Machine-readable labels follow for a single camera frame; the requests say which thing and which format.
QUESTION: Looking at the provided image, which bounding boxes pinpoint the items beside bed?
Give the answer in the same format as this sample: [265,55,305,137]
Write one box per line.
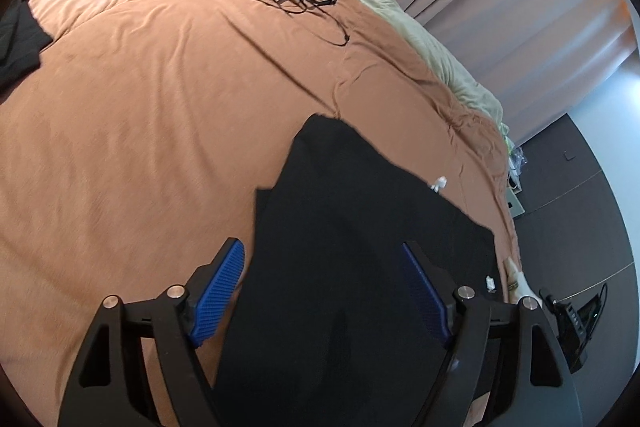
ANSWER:
[505,177,526,220]

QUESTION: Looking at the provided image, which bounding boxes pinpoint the black button shirt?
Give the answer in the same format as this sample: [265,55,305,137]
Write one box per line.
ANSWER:
[212,114,506,427]

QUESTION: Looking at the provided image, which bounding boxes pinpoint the orange duvet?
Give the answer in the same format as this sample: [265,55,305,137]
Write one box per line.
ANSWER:
[0,0,523,427]

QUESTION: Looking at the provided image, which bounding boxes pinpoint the black pants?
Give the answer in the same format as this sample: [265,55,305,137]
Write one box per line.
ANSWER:
[0,0,53,94]

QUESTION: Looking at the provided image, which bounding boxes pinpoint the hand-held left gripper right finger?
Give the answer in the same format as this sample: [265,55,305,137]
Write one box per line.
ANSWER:
[401,242,583,427]

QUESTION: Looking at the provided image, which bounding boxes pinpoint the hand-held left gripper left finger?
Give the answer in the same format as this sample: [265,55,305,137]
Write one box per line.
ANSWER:
[57,237,247,427]

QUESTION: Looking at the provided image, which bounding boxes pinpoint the clear plastic bags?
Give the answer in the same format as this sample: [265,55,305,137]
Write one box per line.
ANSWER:
[507,144,527,174]

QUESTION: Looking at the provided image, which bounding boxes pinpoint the beige rumpled blanket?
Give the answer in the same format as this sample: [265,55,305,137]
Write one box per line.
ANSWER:
[249,0,505,132]

